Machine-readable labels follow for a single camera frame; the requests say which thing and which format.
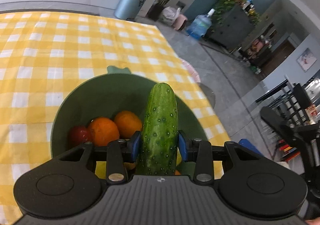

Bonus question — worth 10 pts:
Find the green cucumber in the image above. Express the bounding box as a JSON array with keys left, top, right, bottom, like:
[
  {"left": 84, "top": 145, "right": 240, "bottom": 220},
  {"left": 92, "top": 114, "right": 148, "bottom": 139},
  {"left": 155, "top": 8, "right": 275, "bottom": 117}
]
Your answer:
[{"left": 136, "top": 83, "right": 178, "bottom": 176}]

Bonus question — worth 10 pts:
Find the red cherry tomato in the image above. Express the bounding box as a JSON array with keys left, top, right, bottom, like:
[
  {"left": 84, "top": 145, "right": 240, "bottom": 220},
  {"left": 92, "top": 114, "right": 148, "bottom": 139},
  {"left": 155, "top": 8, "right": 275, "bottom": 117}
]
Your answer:
[{"left": 68, "top": 126, "right": 92, "bottom": 148}]

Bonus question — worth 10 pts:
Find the orange mandarin left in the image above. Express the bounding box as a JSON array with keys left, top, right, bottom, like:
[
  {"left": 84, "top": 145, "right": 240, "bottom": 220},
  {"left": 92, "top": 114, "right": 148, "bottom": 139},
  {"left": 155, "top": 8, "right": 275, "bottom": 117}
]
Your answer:
[{"left": 88, "top": 117, "right": 120, "bottom": 147}]

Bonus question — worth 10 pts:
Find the orange mandarin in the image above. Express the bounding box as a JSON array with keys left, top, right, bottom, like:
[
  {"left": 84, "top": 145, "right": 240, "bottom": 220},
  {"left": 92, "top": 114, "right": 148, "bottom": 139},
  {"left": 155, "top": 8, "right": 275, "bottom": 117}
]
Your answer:
[
  {"left": 88, "top": 117, "right": 120, "bottom": 147},
  {"left": 114, "top": 111, "right": 143, "bottom": 138}
]

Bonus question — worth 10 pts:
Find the orange mandarin right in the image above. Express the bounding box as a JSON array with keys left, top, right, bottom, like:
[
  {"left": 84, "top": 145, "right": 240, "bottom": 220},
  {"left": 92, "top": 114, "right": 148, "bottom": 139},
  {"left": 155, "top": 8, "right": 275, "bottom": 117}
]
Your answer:
[{"left": 114, "top": 111, "right": 143, "bottom": 138}]

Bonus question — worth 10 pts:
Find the black dining table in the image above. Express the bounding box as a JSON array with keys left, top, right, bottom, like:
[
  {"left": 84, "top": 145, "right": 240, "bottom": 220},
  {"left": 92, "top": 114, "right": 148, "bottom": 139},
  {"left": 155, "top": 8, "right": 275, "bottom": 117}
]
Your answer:
[{"left": 255, "top": 80, "right": 318, "bottom": 126}]

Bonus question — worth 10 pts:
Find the dark grey drawer cabinet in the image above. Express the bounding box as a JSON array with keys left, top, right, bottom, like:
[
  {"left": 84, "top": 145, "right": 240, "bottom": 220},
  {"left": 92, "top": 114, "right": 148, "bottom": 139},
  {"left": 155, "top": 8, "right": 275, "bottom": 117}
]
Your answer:
[{"left": 205, "top": 5, "right": 254, "bottom": 50}]

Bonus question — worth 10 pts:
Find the yellow checkered tablecloth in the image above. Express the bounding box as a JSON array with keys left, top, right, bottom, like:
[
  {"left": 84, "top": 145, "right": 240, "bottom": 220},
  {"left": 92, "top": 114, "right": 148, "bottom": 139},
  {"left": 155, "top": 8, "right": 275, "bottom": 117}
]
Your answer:
[{"left": 1, "top": 11, "right": 229, "bottom": 224}]

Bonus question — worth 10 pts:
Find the blue water jug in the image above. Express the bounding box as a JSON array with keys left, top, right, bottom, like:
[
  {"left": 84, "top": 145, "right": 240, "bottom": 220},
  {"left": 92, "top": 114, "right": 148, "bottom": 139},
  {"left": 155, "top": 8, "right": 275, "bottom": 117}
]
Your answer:
[{"left": 186, "top": 8, "right": 215, "bottom": 39}]

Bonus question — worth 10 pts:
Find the pink small stool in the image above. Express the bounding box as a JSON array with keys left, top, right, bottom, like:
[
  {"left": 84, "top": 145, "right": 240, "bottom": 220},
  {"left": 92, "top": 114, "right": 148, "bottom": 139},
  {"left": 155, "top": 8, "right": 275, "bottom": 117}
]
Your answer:
[{"left": 172, "top": 14, "right": 188, "bottom": 31}]

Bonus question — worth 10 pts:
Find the grey metal trash bin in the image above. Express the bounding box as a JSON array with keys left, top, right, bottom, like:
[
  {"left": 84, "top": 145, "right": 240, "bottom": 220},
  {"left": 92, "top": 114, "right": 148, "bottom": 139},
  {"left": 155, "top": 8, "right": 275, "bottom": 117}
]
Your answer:
[{"left": 114, "top": 0, "right": 146, "bottom": 21}]

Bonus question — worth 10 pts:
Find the framed wall picture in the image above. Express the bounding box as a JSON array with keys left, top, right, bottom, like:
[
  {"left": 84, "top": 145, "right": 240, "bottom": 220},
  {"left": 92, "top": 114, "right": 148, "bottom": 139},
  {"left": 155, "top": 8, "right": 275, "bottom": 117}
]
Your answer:
[{"left": 297, "top": 48, "right": 317, "bottom": 72}]

